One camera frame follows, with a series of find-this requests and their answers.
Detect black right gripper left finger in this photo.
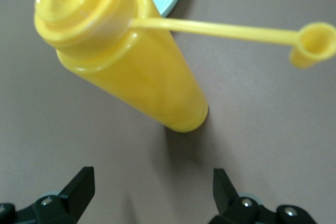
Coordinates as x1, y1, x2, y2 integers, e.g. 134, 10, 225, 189
0, 166, 96, 224

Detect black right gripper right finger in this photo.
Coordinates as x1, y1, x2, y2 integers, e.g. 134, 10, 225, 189
209, 167, 316, 224

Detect yellow mustard squeeze bottle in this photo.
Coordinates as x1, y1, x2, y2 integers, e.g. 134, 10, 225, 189
27, 0, 336, 134

